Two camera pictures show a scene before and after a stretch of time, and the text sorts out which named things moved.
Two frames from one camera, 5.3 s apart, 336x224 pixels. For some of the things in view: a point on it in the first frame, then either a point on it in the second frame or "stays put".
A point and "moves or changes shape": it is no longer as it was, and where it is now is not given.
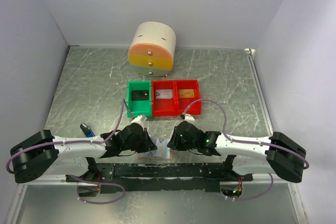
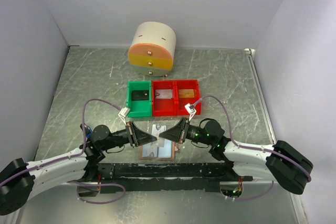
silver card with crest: x=160 y=143 moves or changes shape
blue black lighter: x=87 y=130 stays put
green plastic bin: x=139 y=98 stays put
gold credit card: x=186 y=93 stays put
